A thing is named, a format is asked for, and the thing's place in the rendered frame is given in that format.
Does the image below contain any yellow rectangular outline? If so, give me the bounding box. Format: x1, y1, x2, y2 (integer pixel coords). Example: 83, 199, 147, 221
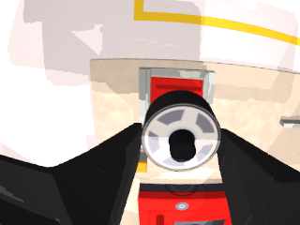
134, 0, 300, 46

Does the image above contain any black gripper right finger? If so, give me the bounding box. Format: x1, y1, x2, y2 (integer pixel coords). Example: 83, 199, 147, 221
217, 128, 300, 225

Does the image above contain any black and white wheel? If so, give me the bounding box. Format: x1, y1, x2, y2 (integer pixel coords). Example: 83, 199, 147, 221
142, 90, 222, 172

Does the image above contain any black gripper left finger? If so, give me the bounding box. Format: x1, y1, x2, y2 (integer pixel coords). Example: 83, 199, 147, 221
0, 123, 143, 225

